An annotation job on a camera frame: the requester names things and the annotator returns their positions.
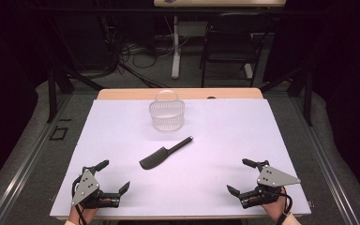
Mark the black metal stand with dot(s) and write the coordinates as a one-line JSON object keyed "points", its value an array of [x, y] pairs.
{"points": [[52, 93], [307, 93]]}

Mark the black chair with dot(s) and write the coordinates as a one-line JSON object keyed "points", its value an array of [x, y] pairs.
{"points": [[231, 43]]}

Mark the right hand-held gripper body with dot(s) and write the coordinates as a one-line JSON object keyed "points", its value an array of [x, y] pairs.
{"points": [[275, 178]]}

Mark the black spatula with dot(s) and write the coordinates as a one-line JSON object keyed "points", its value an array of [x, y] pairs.
{"points": [[156, 159]]}

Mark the wooden table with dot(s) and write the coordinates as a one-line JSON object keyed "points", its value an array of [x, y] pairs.
{"points": [[231, 93]]}

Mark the person's left hand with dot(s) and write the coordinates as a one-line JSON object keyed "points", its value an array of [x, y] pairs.
{"points": [[81, 215]]}

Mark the person's right hand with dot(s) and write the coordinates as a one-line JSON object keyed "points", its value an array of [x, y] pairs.
{"points": [[276, 207]]}

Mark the white desk leg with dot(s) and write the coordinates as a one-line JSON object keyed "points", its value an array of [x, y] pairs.
{"points": [[176, 56]]}

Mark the light wooden desk top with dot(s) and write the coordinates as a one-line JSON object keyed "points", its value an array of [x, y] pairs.
{"points": [[218, 2]]}

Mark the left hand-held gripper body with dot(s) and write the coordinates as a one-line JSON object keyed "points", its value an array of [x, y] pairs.
{"points": [[86, 187]]}

